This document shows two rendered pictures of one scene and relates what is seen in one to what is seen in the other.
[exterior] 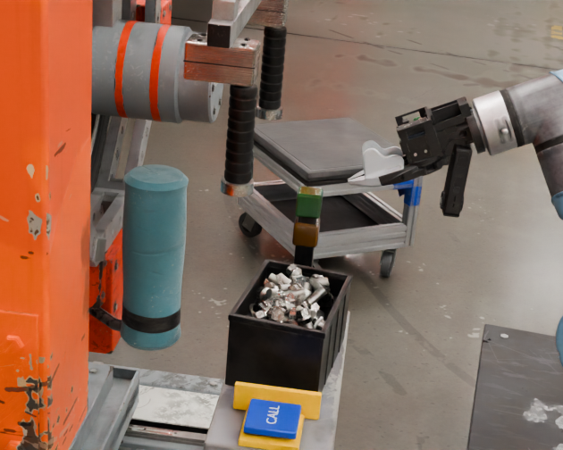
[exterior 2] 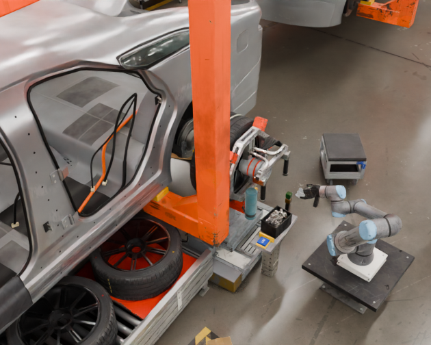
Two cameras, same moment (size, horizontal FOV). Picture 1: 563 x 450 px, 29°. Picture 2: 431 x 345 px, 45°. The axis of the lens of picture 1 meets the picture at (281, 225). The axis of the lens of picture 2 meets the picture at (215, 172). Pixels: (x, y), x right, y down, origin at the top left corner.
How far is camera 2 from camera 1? 2.52 m
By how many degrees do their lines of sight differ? 30
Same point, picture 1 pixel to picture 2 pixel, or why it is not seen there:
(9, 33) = (211, 192)
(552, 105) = (332, 194)
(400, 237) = (358, 176)
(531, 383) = not seen: hidden behind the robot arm
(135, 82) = (250, 173)
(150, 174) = (250, 191)
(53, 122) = (217, 202)
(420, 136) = (307, 192)
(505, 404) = not seen: hidden behind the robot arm
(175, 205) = (253, 198)
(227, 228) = (317, 157)
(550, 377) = not seen: hidden behind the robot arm
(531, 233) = (414, 176)
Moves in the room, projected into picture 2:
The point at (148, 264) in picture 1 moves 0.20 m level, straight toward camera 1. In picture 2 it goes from (247, 206) to (239, 224)
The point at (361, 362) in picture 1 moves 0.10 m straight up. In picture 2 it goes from (328, 213) to (330, 205)
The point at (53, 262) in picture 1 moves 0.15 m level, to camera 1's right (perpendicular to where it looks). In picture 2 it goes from (217, 219) to (238, 226)
